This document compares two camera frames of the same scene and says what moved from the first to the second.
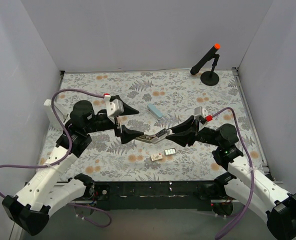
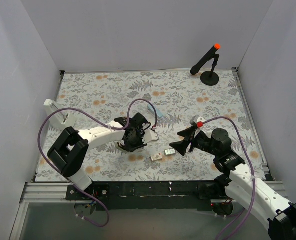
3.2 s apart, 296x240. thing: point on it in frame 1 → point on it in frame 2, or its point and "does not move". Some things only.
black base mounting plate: [154, 195] does not move
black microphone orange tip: [195, 69] does not move
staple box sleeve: [156, 157] does not move
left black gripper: [116, 123] → [134, 139]
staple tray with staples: [169, 151] does not move
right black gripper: [195, 129] → [191, 139]
